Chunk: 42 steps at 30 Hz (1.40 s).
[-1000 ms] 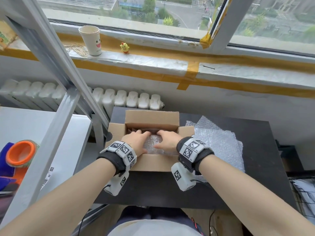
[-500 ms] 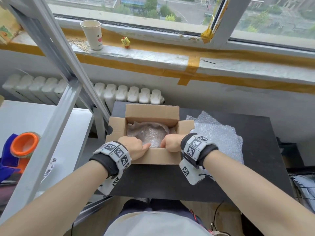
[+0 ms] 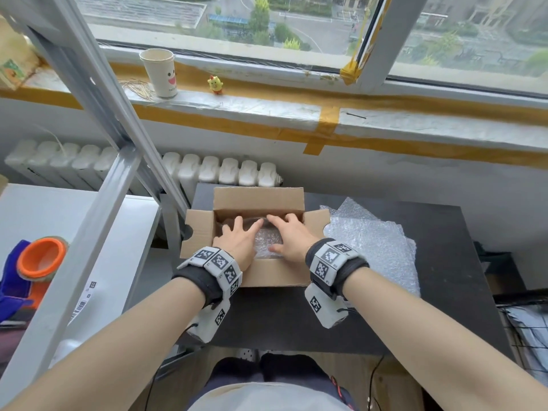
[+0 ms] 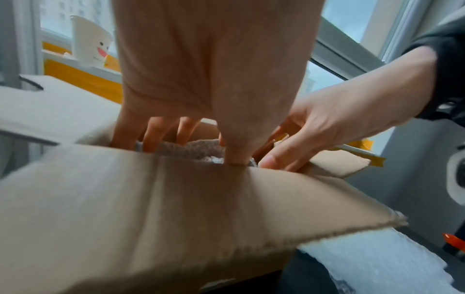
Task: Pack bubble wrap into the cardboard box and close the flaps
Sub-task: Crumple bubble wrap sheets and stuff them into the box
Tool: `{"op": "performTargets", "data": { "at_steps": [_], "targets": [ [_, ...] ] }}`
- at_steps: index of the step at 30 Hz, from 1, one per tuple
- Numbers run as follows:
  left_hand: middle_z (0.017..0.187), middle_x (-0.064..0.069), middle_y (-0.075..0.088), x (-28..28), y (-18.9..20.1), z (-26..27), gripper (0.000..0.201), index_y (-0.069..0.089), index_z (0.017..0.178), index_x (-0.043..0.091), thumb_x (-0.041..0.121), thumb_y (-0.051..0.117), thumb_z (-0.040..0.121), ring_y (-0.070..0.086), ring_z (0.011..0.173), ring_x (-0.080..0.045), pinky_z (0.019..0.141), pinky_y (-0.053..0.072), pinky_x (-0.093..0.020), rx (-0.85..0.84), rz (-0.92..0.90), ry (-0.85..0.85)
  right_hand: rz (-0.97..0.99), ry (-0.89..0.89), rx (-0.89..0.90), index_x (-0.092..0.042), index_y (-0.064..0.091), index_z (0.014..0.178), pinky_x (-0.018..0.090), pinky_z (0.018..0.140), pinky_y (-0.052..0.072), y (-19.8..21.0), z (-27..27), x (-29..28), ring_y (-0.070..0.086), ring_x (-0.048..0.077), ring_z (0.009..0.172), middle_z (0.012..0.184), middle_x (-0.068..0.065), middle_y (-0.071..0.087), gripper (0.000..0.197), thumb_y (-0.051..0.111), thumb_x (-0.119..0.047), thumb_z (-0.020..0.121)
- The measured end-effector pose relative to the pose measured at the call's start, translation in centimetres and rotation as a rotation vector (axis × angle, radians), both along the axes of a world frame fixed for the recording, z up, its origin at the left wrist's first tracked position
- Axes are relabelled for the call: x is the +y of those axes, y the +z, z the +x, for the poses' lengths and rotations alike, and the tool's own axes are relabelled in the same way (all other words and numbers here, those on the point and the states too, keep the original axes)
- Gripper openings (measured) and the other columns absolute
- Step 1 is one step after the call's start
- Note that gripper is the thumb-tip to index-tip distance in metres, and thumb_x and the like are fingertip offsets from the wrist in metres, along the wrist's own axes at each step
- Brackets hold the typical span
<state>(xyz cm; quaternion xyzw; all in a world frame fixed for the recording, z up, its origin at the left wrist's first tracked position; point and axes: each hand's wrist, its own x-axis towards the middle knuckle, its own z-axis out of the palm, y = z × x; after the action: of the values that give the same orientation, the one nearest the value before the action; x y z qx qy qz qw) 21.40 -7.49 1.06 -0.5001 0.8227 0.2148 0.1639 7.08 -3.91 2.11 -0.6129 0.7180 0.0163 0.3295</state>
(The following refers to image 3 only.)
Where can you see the person's left hand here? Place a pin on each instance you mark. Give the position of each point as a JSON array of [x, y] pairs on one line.
[[235, 246]]

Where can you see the person's right hand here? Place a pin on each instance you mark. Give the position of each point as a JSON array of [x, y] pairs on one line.
[[295, 241]]

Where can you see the brown cardboard box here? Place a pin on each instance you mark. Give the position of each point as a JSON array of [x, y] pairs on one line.
[[257, 201]]

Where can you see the person's left forearm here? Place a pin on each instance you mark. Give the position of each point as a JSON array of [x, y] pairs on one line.
[[107, 346]]

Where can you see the person's right forearm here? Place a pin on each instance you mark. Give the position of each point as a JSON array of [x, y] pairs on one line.
[[428, 325]]

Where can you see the person's dark trousers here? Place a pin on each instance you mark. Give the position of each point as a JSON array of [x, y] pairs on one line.
[[282, 368]]

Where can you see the person's white shirt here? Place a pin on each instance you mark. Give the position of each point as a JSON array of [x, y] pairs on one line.
[[265, 400]]

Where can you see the black wristband with marker tiles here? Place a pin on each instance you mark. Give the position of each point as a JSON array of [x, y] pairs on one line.
[[329, 261], [220, 263]]

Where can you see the white radiator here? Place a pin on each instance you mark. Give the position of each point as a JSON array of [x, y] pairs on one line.
[[205, 169]]

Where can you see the white perforated clog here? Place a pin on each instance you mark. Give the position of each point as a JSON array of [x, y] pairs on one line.
[[246, 354]]

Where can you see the short yellow tape strip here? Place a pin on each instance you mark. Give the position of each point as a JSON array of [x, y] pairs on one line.
[[325, 124]]

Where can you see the thin black nail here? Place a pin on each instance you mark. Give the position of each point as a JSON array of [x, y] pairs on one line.
[[356, 115]]

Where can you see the white barcode label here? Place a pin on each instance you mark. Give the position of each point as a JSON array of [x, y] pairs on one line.
[[85, 297]]

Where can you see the yellow chick toy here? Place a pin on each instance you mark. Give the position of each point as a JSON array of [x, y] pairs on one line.
[[215, 84]]

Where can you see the long yellow tape strip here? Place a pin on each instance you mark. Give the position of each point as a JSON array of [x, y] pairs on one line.
[[406, 104], [428, 146]]

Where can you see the white window sill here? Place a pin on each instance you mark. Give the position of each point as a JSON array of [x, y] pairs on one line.
[[428, 124]]

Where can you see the bundle of thin straw sticks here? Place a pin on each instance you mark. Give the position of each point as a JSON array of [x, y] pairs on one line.
[[137, 87]]

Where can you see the paper cup with smiley face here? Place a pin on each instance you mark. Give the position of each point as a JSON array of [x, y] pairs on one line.
[[160, 72]]

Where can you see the blue orange tape dispenser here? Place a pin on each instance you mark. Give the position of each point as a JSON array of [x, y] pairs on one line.
[[40, 256]]

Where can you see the brown storage carton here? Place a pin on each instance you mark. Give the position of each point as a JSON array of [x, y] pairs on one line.
[[505, 282]]

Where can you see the brown parcel with label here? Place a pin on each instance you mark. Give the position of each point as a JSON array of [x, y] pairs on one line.
[[3, 186]]

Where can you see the black bag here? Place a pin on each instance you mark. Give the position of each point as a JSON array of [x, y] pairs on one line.
[[13, 342]]

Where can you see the white cloth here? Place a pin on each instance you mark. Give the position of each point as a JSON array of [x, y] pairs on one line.
[[531, 325]]

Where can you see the white window frame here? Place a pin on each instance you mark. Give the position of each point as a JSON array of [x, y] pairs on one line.
[[385, 59]]

